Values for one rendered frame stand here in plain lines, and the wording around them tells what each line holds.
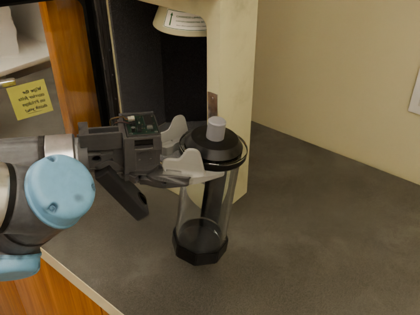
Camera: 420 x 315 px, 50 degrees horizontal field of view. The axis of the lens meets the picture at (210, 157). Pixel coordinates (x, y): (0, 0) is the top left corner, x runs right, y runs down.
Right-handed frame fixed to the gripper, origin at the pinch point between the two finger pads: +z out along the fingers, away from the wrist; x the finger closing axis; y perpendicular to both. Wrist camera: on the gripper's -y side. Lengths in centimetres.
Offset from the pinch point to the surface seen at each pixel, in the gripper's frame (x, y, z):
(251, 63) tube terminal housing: 19.7, 6.9, 13.2
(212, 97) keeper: 14.9, 2.7, 4.4
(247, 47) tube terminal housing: 18.9, 10.4, 11.6
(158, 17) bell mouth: 30.3, 12.5, -3.1
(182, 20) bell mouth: 24.9, 13.5, 0.5
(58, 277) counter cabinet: 17, -42, -28
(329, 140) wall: 33, -23, 45
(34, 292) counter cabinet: 30, -61, -36
